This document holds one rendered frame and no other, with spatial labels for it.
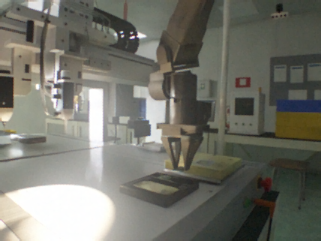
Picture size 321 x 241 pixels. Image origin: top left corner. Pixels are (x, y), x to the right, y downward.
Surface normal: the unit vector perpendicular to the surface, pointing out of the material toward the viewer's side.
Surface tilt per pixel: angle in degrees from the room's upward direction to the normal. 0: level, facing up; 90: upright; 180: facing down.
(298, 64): 90
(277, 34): 90
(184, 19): 98
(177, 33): 106
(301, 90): 90
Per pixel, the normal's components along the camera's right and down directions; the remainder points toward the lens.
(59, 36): 0.80, 0.05
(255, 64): -0.59, 0.03
